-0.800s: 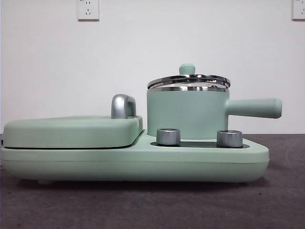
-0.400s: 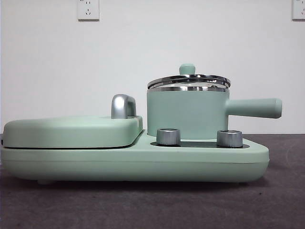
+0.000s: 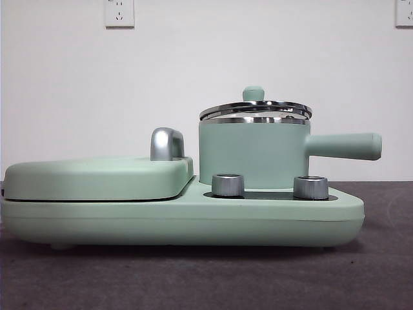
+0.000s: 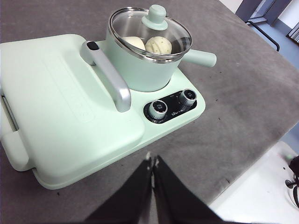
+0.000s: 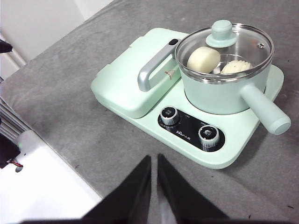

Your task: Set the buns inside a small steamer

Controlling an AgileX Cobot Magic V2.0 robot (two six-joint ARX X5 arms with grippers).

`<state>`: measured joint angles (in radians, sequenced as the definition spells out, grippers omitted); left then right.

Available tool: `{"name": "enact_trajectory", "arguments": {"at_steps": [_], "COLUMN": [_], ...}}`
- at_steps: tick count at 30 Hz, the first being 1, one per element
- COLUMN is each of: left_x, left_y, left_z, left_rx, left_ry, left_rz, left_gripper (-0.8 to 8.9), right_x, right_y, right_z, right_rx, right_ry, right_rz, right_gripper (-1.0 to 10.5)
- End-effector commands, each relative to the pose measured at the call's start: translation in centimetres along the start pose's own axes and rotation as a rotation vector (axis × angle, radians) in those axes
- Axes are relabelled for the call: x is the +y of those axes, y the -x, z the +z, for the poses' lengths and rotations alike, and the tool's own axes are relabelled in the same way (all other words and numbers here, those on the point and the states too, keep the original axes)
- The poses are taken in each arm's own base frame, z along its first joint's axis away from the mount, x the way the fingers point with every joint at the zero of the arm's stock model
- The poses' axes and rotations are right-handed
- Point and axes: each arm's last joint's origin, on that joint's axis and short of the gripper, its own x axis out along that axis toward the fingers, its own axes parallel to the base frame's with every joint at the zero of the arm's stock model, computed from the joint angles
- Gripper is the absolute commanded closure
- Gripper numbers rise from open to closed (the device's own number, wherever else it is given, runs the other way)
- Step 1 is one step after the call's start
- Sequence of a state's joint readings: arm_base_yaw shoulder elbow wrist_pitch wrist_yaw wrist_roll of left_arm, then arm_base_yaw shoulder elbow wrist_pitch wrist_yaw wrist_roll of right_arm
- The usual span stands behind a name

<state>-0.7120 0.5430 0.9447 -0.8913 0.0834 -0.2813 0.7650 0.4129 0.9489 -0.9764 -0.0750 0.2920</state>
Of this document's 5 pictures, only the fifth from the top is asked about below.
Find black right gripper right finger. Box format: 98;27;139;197
157;153;231;220

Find silver control knob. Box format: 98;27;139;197
198;125;221;148
160;106;180;126

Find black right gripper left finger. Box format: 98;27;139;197
80;154;152;220

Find ribbed white bun green dots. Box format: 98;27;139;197
221;59;254;75

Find grey ribbed metal frame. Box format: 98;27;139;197
0;97;31;142

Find glass lid with green knob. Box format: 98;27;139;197
175;20;275;83

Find green pot with handle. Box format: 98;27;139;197
174;22;292;136

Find green grill cover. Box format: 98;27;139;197
90;28;190;119

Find plain white steamed bun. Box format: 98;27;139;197
186;46;221;73

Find silver grill cover handle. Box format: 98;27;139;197
137;38;180;92

